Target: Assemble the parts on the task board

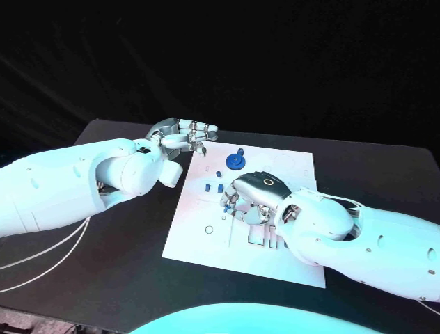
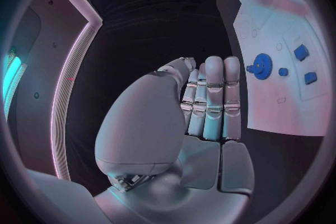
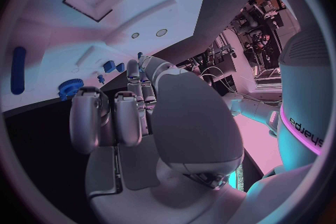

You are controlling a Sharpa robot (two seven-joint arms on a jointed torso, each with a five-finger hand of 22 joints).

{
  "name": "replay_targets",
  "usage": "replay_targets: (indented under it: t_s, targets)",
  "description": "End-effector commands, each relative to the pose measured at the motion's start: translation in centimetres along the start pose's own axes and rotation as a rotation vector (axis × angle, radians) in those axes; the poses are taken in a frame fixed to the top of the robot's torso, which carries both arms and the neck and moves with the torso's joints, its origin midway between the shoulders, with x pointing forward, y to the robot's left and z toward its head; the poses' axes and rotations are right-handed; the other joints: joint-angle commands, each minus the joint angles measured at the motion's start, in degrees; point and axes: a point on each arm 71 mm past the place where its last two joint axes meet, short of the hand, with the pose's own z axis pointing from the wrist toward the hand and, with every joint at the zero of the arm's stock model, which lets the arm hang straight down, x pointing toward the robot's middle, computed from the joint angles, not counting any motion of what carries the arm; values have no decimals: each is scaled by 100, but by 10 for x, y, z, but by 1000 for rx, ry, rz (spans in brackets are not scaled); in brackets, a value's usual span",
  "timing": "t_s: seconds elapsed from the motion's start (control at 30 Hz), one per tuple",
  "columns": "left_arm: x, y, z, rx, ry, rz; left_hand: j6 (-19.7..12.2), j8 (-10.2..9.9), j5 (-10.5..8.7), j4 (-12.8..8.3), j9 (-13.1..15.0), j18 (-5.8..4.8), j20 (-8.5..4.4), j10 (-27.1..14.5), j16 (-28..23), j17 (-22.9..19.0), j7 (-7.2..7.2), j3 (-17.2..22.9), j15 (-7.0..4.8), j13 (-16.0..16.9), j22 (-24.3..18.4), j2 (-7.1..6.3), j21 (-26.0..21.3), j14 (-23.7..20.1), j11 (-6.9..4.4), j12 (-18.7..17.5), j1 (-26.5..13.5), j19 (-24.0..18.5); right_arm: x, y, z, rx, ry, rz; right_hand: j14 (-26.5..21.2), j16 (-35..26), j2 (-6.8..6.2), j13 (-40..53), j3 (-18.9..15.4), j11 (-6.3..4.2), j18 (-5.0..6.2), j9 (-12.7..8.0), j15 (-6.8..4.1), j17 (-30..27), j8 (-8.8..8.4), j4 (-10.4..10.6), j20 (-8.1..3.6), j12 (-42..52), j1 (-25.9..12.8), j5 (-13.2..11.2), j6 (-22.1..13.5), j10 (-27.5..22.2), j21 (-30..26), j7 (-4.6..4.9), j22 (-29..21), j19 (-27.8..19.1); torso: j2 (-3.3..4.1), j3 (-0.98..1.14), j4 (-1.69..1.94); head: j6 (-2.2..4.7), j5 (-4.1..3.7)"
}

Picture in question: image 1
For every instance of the blue gear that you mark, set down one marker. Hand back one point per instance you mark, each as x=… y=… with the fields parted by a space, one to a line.
x=236 y=160

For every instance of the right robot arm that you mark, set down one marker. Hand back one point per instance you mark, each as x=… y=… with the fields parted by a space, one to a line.
x=374 y=247

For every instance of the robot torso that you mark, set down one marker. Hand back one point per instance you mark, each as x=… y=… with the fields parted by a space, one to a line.
x=250 y=319

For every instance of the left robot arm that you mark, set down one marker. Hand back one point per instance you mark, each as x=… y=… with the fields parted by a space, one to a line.
x=54 y=182

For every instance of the white task board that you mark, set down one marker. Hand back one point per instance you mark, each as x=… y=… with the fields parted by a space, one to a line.
x=206 y=234

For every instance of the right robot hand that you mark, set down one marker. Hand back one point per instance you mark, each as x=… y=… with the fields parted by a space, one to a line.
x=262 y=188

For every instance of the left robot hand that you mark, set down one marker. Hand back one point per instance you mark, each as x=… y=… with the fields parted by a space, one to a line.
x=190 y=130

